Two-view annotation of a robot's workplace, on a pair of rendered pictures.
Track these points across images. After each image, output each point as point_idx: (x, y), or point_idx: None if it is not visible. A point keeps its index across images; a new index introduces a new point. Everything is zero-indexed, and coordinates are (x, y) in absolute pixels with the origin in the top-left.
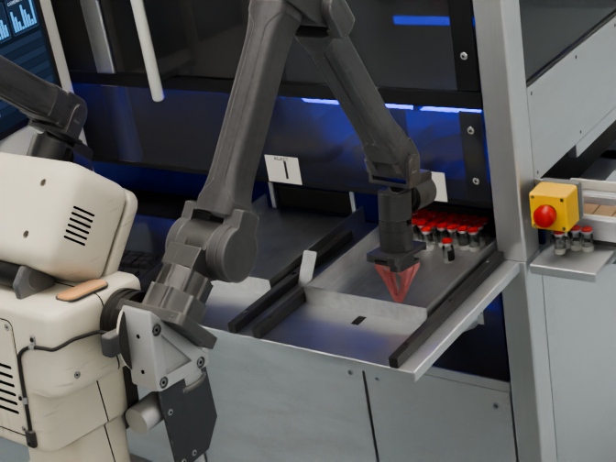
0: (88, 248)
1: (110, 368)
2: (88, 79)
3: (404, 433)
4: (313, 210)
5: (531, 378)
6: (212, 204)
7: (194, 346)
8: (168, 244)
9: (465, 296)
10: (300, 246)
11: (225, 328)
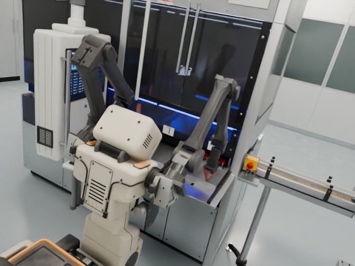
0: (147, 150)
1: (142, 195)
2: (111, 86)
3: (178, 214)
4: (170, 143)
5: (225, 208)
6: (192, 144)
7: (176, 194)
8: (173, 154)
9: (223, 183)
10: (168, 154)
11: None
